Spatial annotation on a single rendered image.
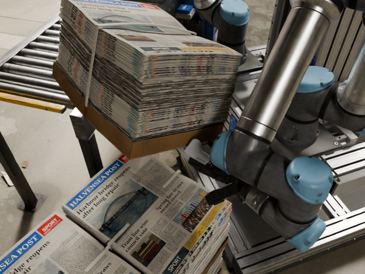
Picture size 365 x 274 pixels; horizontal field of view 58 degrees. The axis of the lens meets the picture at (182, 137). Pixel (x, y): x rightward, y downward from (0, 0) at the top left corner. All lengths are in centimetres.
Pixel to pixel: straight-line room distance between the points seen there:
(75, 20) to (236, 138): 46
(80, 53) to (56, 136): 162
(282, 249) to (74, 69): 114
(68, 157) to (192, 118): 157
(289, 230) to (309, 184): 13
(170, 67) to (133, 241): 44
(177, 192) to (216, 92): 31
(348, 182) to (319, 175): 62
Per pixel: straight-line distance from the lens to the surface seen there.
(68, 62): 88
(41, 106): 130
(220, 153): 62
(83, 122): 125
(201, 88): 72
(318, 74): 102
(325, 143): 115
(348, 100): 95
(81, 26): 80
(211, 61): 72
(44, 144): 238
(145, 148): 69
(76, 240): 89
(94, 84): 77
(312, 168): 59
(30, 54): 169
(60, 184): 211
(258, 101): 62
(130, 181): 96
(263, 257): 153
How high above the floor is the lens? 158
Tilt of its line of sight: 45 degrees down
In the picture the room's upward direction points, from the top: straight up
